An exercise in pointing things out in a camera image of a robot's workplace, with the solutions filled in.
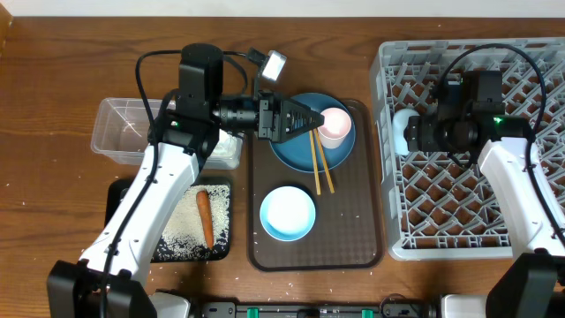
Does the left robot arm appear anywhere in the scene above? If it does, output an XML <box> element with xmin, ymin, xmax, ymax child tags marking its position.
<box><xmin>47</xmin><ymin>43</ymin><xmax>324</xmax><ymax>317</ymax></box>

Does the dark blue plate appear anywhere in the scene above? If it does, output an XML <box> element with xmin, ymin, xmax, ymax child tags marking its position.
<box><xmin>271</xmin><ymin>93</ymin><xmax>356</xmax><ymax>173</ymax></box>

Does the brown serving tray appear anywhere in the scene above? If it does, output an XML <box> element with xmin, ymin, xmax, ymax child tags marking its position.
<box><xmin>248</xmin><ymin>100</ymin><xmax>384</xmax><ymax>272</ymax></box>

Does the orange carrot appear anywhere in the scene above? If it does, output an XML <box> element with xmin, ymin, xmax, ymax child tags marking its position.
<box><xmin>196</xmin><ymin>190</ymin><xmax>215</xmax><ymax>249</ymax></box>

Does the light blue bowl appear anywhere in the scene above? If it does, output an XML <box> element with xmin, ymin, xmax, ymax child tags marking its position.
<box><xmin>259</xmin><ymin>185</ymin><xmax>316</xmax><ymax>242</ymax></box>

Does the wooden chopstick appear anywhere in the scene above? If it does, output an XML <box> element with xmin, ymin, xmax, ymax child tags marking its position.
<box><xmin>308</xmin><ymin>130</ymin><xmax>321</xmax><ymax>196</ymax></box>
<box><xmin>313</xmin><ymin>129</ymin><xmax>335</xmax><ymax>193</ymax></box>

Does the pink cup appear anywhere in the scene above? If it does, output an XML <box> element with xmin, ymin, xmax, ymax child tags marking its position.
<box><xmin>317</xmin><ymin>108</ymin><xmax>352</xmax><ymax>149</ymax></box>

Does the clear plastic bin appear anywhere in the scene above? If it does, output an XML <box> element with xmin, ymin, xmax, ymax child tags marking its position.
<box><xmin>91</xmin><ymin>98</ymin><xmax>240</xmax><ymax>170</ymax></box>

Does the grey dishwasher rack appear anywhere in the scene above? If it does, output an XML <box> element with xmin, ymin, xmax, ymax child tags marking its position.
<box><xmin>370</xmin><ymin>37</ymin><xmax>564</xmax><ymax>261</ymax></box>

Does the white tissue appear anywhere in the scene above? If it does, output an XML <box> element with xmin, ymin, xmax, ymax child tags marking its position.
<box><xmin>208</xmin><ymin>130</ymin><xmax>242</xmax><ymax>161</ymax></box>

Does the light blue cup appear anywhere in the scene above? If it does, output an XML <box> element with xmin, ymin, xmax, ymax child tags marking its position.
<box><xmin>392</xmin><ymin>109</ymin><xmax>419</xmax><ymax>155</ymax></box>

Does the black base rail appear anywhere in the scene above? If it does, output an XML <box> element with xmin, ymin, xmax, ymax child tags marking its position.
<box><xmin>188</xmin><ymin>299</ymin><xmax>441</xmax><ymax>318</ymax></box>

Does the spilled white rice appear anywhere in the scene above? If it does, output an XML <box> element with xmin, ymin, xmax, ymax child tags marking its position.
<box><xmin>152</xmin><ymin>184</ymin><xmax>231</xmax><ymax>261</ymax></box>

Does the black waste tray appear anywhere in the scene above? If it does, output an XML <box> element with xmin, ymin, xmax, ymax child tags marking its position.
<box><xmin>104</xmin><ymin>176</ymin><xmax>232</xmax><ymax>263</ymax></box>

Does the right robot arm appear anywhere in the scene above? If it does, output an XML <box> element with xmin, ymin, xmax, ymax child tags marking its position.
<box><xmin>392</xmin><ymin>71</ymin><xmax>564</xmax><ymax>317</ymax></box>

